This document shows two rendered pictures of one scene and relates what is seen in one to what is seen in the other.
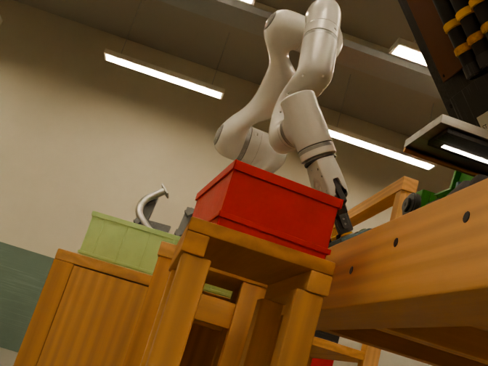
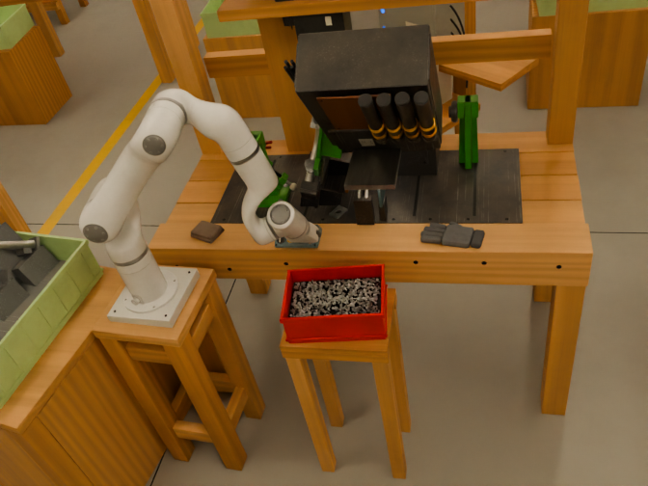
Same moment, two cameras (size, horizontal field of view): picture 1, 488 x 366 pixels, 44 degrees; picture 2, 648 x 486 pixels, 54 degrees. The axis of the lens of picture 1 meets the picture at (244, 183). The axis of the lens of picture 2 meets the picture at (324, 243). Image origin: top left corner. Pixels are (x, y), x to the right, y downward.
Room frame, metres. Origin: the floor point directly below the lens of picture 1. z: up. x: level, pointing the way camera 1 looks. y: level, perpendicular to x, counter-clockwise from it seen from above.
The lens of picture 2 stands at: (0.59, 1.20, 2.34)
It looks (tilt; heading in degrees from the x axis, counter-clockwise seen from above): 42 degrees down; 295
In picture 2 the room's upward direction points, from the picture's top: 12 degrees counter-clockwise
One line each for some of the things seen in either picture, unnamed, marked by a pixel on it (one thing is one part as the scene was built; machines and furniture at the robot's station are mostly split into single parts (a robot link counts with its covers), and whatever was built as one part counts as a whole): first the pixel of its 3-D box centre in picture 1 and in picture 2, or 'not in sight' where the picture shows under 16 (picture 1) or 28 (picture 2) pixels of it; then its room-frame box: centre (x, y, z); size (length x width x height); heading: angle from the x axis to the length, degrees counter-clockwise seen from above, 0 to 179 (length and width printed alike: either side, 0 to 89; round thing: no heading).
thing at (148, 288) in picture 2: not in sight; (141, 273); (1.81, 0.02, 0.97); 0.19 x 0.19 x 0.18
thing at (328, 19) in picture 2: not in sight; (323, 26); (1.34, -0.79, 1.42); 0.17 x 0.12 x 0.15; 6
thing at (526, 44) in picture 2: not in sight; (367, 55); (1.24, -0.96, 1.23); 1.30 x 0.05 x 0.09; 6
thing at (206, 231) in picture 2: not in sight; (206, 230); (1.71, -0.27, 0.91); 0.10 x 0.08 x 0.03; 164
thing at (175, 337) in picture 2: (212, 271); (156, 302); (1.80, 0.01, 0.83); 0.32 x 0.32 x 0.04; 2
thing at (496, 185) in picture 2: not in sight; (365, 187); (1.21, -0.59, 0.89); 1.10 x 0.42 x 0.02; 6
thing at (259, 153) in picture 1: (253, 166); (118, 217); (1.82, -0.01, 1.19); 0.19 x 0.12 x 0.24; 103
